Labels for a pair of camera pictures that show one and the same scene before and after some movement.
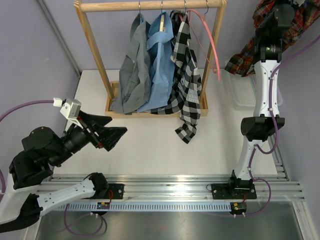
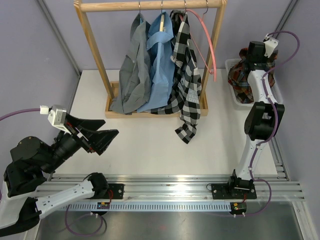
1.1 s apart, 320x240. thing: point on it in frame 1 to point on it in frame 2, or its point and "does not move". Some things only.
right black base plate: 224,191 does not move
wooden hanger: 162,28 does not move
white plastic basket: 242,91 to 276,89
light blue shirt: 161,53 does not move
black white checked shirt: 187,80 does not move
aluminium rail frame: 278,187 does not move
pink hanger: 186,13 to 201,16
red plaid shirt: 242,63 to 239,82
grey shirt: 134,91 does not move
